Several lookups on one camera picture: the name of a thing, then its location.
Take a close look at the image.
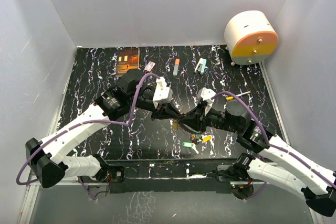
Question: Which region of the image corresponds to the green key tag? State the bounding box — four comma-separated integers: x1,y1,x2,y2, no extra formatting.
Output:
182,142,194,148

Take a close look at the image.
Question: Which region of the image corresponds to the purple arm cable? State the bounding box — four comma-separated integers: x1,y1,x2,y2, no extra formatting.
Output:
16,73,161,200
212,90,336,200

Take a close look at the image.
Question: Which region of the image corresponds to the large keyring with yellow handle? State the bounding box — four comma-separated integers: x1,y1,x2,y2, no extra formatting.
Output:
172,120,201,136

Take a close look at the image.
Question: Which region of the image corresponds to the orange grey eraser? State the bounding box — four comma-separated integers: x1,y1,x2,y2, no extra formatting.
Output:
173,58,180,76

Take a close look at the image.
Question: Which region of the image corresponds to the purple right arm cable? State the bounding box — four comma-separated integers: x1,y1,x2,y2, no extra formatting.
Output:
212,90,336,200

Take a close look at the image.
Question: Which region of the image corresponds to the yellow white pen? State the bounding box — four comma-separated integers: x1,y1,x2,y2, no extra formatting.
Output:
226,91,251,101

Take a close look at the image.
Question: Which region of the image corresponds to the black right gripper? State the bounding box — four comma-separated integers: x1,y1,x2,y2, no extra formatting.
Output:
180,101,242,133

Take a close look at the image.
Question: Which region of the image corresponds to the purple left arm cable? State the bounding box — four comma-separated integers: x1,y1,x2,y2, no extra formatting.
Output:
16,73,161,200

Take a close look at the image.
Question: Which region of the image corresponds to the aluminium frame rail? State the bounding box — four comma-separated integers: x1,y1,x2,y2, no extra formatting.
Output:
27,161,313,185

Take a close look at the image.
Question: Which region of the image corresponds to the white round drawer cabinet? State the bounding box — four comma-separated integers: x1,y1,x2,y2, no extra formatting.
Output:
224,10,279,65

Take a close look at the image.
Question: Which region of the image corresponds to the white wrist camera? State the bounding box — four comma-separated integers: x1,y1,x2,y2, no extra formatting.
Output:
152,77,173,108
197,87,216,116

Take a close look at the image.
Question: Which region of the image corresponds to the paperback book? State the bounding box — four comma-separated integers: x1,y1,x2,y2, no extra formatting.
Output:
115,48,140,77

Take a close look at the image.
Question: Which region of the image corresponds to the yellow key tag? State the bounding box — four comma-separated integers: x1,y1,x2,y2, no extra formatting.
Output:
202,135,212,143

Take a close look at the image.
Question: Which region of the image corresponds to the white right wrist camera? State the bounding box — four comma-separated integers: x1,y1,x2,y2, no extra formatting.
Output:
197,87,216,116

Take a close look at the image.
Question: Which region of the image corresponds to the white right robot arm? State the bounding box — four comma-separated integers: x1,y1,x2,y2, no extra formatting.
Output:
176,100,335,217

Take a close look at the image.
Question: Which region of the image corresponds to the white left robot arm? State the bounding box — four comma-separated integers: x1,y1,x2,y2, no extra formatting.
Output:
26,69,181,188

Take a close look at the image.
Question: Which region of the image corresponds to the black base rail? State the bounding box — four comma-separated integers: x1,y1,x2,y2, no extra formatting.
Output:
84,158,254,197

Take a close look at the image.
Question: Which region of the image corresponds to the small red white box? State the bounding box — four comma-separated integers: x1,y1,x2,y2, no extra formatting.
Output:
144,61,155,72

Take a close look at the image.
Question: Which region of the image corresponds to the white blue stapler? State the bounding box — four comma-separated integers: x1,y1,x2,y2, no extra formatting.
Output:
194,58,207,75

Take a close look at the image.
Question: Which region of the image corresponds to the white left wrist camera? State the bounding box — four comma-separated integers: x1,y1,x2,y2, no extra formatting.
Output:
152,77,173,108

